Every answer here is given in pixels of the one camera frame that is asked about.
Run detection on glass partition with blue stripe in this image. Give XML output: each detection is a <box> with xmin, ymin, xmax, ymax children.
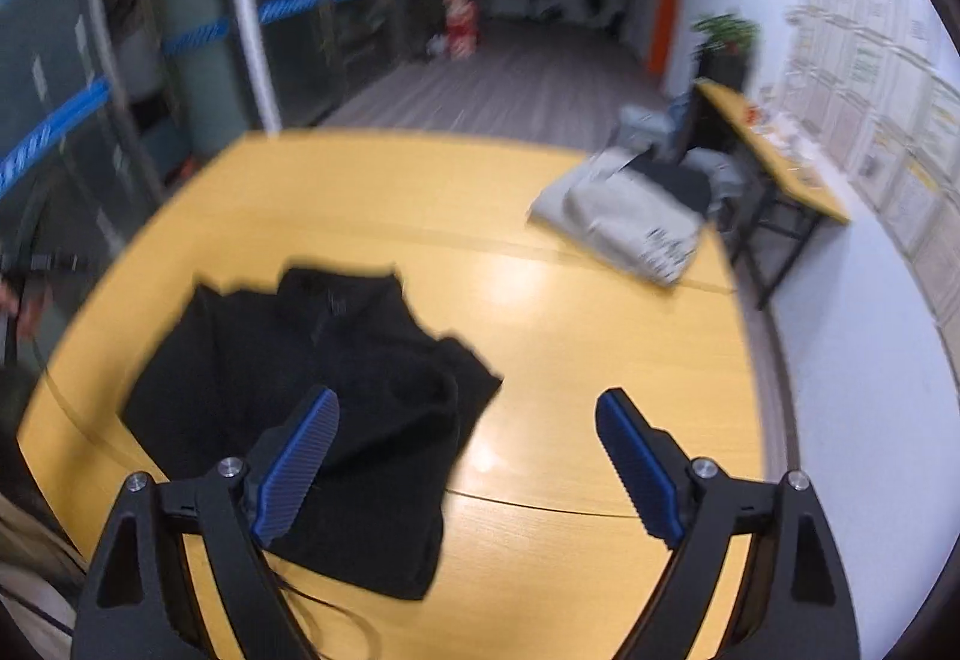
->
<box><xmin>0</xmin><ymin>0</ymin><xmax>410</xmax><ymax>241</ymax></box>

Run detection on red and white boxes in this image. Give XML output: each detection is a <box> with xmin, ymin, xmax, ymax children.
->
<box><xmin>442</xmin><ymin>0</ymin><xmax>481</xmax><ymax>61</ymax></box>

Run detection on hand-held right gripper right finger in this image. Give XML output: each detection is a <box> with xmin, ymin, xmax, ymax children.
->
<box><xmin>595</xmin><ymin>388</ymin><xmax>860</xmax><ymax>660</ymax></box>

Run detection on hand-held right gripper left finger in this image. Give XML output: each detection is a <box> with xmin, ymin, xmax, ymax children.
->
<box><xmin>71</xmin><ymin>385</ymin><xmax>341</xmax><ymax>660</ymax></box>

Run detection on wall notice board papers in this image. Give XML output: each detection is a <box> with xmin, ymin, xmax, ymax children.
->
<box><xmin>780</xmin><ymin>0</ymin><xmax>960</xmax><ymax>338</ymax></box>

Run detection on grey folded clothes pile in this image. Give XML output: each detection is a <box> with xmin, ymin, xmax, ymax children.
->
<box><xmin>528</xmin><ymin>148</ymin><xmax>722</xmax><ymax>287</ymax></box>

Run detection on potted green plant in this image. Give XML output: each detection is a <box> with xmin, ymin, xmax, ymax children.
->
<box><xmin>690</xmin><ymin>13</ymin><xmax>760</xmax><ymax>61</ymax></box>

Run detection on yellow side table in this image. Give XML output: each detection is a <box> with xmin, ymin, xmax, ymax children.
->
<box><xmin>694</xmin><ymin>79</ymin><xmax>852</xmax><ymax>311</ymax></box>

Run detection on black garment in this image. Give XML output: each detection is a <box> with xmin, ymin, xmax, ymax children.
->
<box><xmin>122</xmin><ymin>265</ymin><xmax>504</xmax><ymax>601</ymax></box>
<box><xmin>628</xmin><ymin>151</ymin><xmax>712</xmax><ymax>215</ymax></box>

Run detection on black folded garment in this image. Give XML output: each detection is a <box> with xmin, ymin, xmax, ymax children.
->
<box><xmin>628</xmin><ymin>151</ymin><xmax>712</xmax><ymax>215</ymax></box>

